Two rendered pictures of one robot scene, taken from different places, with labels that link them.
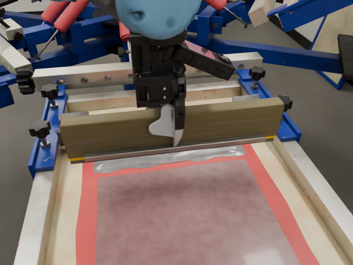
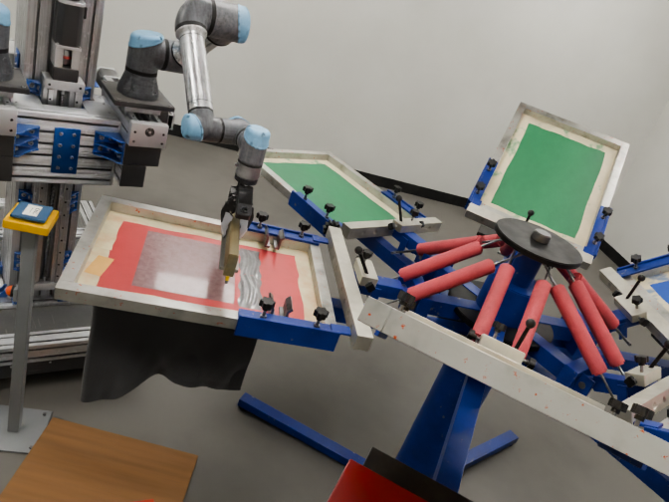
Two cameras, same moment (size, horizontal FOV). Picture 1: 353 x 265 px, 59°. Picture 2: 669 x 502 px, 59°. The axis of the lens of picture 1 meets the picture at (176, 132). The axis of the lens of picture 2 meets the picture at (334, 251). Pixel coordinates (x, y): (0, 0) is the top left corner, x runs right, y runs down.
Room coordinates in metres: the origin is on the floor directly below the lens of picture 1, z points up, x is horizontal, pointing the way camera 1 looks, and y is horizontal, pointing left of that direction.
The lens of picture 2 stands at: (0.61, -1.65, 1.96)
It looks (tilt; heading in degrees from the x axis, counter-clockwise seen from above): 26 degrees down; 84
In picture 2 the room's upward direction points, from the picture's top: 20 degrees clockwise
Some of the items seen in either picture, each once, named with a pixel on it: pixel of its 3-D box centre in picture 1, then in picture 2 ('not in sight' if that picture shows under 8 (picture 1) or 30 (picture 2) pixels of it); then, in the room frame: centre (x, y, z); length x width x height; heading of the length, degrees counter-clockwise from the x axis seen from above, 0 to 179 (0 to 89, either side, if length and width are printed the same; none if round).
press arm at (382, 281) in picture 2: not in sight; (376, 286); (0.98, 0.09, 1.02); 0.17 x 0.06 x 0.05; 10
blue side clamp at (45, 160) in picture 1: (53, 133); (278, 238); (0.61, 0.31, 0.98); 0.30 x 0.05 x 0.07; 10
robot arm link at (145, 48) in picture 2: not in sight; (146, 50); (-0.05, 0.58, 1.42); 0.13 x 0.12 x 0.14; 33
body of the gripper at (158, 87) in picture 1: (159, 65); (242, 192); (0.46, 0.03, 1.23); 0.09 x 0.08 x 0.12; 100
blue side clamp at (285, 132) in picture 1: (263, 110); (287, 329); (0.71, -0.24, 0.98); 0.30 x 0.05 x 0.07; 10
